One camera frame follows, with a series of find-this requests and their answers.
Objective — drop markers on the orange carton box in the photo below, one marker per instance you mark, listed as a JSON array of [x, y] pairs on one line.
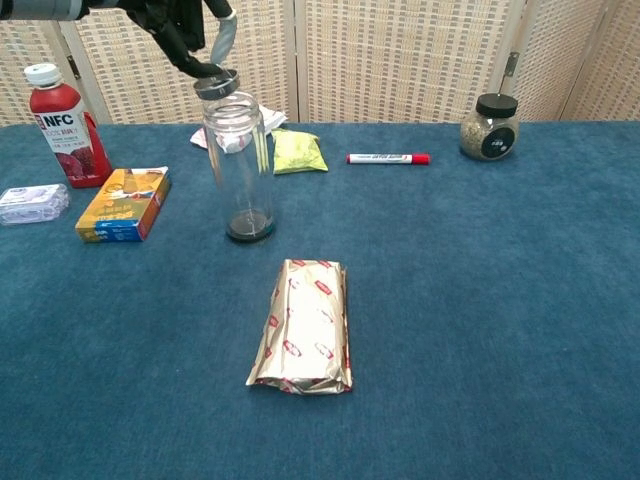
[[122, 205]]

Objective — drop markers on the green snack packet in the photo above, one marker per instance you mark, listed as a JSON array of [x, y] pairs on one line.
[[297, 152]]

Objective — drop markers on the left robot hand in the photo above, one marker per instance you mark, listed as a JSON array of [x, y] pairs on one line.
[[170, 30]]

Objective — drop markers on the transparent glass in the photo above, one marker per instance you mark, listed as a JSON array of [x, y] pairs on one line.
[[240, 165]]

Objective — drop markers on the woven folding screen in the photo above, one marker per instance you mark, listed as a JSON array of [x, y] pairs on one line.
[[400, 60]]

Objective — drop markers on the blue tablecloth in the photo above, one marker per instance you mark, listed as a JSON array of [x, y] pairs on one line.
[[450, 300]]

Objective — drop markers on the silver foil packet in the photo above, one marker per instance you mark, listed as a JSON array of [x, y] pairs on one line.
[[305, 325]]

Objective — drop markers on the white paper packet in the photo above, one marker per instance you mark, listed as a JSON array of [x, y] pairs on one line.
[[275, 119]]

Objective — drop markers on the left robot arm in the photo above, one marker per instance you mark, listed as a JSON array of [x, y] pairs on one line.
[[40, 7]]

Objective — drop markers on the clear plastic packet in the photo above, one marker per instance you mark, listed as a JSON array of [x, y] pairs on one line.
[[32, 204]]

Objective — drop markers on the red marker pen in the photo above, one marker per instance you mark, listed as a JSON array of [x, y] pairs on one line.
[[385, 159]]

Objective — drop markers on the black screen hinge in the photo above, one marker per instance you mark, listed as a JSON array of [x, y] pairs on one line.
[[72, 66], [511, 62]]

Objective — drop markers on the red juice bottle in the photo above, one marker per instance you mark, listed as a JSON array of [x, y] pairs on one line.
[[65, 135]]

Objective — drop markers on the glass jar black lid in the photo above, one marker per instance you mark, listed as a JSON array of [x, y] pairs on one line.
[[489, 132]]

